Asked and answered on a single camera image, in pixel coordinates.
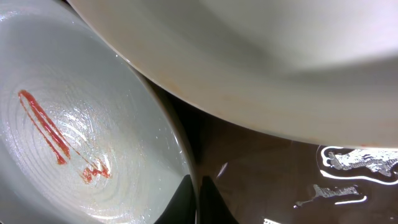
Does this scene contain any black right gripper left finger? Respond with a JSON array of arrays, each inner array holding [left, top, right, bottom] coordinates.
[[154, 175, 196, 224]]

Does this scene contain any brown serving tray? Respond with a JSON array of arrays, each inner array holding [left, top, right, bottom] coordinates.
[[146, 77, 398, 224]]

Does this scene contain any white plate with sauce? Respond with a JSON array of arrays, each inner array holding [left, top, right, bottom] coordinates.
[[71, 0, 397, 148]]

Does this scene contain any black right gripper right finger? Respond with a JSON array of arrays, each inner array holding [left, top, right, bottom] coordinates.
[[199, 176, 239, 224]]

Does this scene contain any white plate with red streak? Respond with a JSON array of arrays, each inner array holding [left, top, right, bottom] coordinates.
[[1, 1, 193, 223]]

